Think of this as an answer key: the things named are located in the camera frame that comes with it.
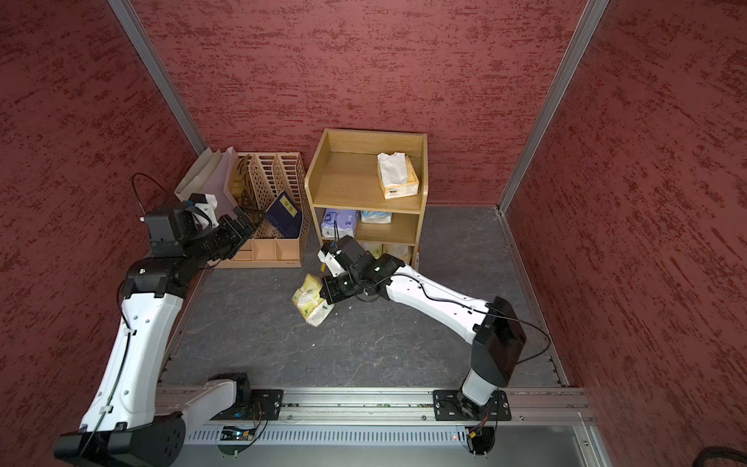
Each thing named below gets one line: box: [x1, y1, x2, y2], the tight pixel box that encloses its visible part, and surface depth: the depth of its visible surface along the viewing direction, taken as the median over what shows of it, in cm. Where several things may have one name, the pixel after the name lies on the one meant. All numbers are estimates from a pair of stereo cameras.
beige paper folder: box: [173, 146, 223, 203], surface depth 91 cm
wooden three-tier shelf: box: [304, 128, 429, 270], surface depth 87 cm
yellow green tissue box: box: [291, 272, 335, 327], surface depth 76 cm
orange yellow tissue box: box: [376, 151, 420, 200], surface depth 79 cm
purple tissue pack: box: [320, 208, 357, 239], surface depth 89 cm
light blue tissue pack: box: [359, 210, 393, 224], surface depth 92 cm
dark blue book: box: [265, 190, 304, 239], surface depth 107 cm
